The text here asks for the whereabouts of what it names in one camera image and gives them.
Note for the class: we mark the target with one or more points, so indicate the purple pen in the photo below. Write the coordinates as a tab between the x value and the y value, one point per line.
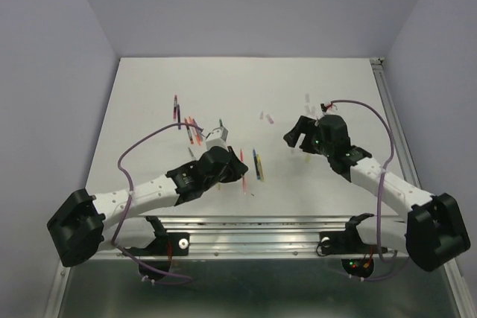
179	117

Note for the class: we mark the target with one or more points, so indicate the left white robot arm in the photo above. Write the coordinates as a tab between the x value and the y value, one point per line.
79	227

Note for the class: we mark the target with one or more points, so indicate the aluminium front rail frame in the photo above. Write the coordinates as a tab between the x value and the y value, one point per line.
272	238

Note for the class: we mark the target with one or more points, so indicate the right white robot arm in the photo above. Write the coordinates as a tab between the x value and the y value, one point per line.
430	229

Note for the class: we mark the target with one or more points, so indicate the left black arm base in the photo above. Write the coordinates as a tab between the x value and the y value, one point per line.
154	258

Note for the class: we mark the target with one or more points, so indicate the dark blue pen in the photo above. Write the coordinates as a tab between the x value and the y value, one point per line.
255	159

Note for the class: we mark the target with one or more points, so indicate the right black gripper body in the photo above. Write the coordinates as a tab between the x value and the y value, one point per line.
322	147

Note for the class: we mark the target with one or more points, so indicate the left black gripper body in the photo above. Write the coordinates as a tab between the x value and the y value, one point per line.
212	180

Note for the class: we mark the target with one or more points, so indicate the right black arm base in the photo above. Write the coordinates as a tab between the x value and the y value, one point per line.
357	239

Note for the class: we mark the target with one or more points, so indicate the green white pen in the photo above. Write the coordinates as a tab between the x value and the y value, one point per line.
191	153

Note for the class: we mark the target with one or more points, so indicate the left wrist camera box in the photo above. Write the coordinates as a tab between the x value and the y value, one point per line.
217	138

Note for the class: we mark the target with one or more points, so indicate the aluminium right side rail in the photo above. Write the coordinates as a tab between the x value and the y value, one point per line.
403	153

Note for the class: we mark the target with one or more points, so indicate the magenta pen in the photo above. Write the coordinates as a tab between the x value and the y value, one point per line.
175	108

